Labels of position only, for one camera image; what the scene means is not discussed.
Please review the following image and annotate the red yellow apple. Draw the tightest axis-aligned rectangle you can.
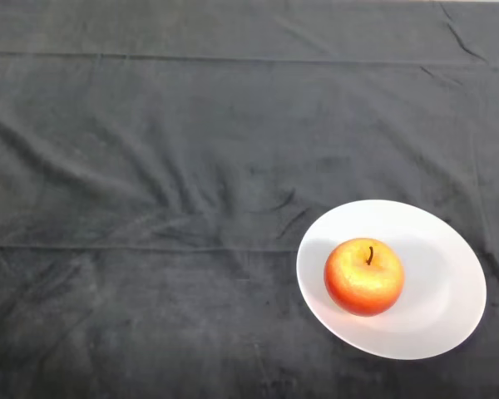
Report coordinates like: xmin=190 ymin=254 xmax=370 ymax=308
xmin=324 ymin=238 xmax=406 ymax=318

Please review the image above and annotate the white round plate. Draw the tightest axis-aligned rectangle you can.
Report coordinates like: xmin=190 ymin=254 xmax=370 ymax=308
xmin=295 ymin=199 xmax=488 ymax=361

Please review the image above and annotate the black cloth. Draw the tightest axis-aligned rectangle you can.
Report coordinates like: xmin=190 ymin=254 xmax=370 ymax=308
xmin=0 ymin=0 xmax=499 ymax=399

